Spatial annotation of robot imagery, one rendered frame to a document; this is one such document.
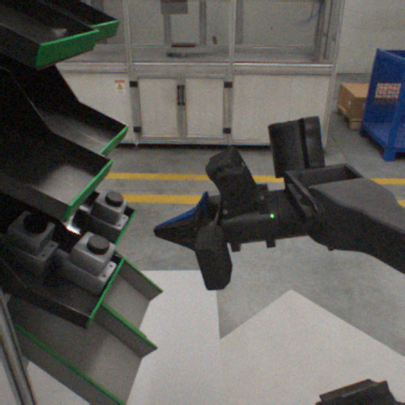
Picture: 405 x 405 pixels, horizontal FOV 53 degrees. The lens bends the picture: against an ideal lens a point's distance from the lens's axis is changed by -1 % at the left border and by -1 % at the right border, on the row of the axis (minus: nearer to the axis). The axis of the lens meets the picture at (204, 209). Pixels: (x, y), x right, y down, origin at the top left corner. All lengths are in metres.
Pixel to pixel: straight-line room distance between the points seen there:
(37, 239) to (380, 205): 0.40
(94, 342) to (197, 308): 0.39
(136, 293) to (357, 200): 0.58
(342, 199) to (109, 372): 0.49
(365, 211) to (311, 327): 0.70
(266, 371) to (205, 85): 3.57
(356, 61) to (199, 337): 8.41
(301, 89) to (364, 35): 4.89
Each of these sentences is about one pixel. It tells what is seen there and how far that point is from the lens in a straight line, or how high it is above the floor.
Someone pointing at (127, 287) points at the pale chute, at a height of 1.03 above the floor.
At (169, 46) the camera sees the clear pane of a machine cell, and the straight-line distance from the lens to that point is 4.21.
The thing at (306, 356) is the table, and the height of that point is 0.86.
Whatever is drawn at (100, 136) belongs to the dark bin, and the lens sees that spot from 0.68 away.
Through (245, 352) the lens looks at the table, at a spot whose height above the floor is 0.86.
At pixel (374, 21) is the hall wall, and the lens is 9.10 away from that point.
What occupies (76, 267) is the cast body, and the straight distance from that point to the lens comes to 0.58.
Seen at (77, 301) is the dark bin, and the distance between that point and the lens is 0.58.
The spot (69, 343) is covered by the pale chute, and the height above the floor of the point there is 1.08.
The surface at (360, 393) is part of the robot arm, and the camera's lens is 0.47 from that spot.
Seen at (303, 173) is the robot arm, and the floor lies 1.41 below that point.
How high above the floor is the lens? 1.57
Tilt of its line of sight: 29 degrees down
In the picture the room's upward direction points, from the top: straight up
